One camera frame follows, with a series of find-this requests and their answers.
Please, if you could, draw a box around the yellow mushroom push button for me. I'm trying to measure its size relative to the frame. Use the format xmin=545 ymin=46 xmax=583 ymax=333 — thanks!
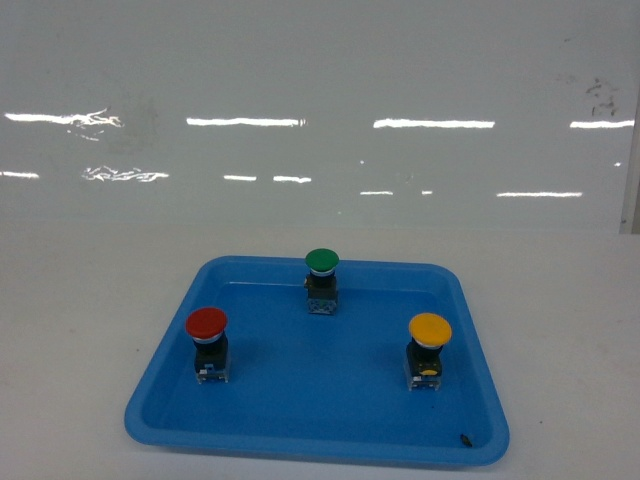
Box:
xmin=404 ymin=312 xmax=452 ymax=391

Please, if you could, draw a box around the red mushroom push button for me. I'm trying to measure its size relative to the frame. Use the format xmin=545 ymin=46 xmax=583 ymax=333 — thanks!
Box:
xmin=185 ymin=307 xmax=230 ymax=383

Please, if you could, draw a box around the green mushroom push button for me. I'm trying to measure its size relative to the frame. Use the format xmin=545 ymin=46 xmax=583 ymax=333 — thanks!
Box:
xmin=304 ymin=248 xmax=340 ymax=315

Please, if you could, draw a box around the blue plastic tray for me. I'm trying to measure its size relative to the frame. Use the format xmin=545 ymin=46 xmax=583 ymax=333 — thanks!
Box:
xmin=124 ymin=256 xmax=510 ymax=467

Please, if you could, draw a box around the small dark debris speck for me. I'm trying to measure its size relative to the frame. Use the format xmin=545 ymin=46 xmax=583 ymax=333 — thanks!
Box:
xmin=460 ymin=434 xmax=473 ymax=448

